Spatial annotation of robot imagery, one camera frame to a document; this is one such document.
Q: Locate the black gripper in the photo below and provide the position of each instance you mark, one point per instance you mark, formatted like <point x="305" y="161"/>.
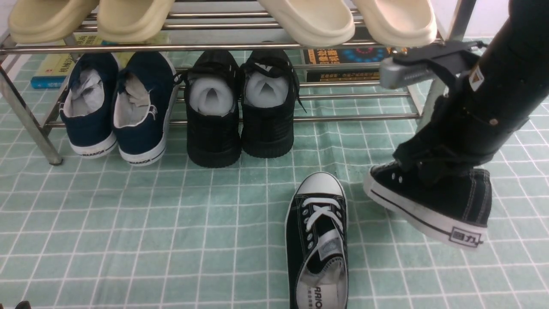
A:
<point x="462" y="134"/>

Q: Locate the black canvas shoe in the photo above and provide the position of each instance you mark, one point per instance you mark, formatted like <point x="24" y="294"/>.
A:
<point x="316" y="244"/>
<point x="454" y="210"/>

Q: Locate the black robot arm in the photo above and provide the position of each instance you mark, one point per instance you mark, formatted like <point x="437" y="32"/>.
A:
<point x="490" y="97"/>

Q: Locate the silver metal shoe rack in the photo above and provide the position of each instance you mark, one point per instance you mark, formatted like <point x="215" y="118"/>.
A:
<point x="39" y="130"/>

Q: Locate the cream slipper far right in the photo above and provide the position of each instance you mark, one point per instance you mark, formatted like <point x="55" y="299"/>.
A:
<point x="399" y="23"/>

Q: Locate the cream slipper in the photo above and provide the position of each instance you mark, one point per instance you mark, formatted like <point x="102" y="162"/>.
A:
<point x="313" y="23"/>
<point x="399" y="23"/>

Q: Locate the black box book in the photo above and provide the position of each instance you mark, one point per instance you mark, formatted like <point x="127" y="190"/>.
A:
<point x="344" y="65"/>

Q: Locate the cream slipper inner right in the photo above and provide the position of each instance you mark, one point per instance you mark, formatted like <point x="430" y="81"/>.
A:
<point x="313" y="23"/>

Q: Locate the black sneaker right of pair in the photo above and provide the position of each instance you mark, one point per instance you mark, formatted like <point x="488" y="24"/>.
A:
<point x="269" y="93"/>

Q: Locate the black sneaker of pair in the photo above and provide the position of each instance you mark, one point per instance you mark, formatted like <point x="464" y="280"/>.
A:
<point x="269" y="93"/>
<point x="211" y="95"/>

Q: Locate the black sneaker left of pair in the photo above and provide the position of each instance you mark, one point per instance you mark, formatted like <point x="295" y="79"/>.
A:
<point x="211" y="95"/>

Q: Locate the navy sneaker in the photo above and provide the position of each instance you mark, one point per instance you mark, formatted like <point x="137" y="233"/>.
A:
<point x="144" y="97"/>
<point x="87" y="109"/>

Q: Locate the tan slipper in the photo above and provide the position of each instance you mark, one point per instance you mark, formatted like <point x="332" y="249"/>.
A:
<point x="42" y="21"/>
<point x="131" y="20"/>

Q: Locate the navy sneaker far left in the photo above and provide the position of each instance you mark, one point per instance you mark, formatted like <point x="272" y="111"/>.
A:
<point x="87" y="109"/>

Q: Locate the green checkered floor cloth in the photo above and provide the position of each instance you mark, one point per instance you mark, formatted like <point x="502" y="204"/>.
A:
<point x="101" y="234"/>

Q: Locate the yellow blue book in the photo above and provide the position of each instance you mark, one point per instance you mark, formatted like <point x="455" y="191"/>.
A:
<point x="56" y="67"/>

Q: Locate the tan slipper far left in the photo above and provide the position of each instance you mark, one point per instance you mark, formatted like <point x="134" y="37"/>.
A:
<point x="42" y="21"/>

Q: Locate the dark object bottom left corner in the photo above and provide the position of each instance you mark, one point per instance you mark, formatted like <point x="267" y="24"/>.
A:
<point x="23" y="305"/>

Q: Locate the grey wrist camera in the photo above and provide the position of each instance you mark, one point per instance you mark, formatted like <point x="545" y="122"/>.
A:
<point x="407" y="73"/>

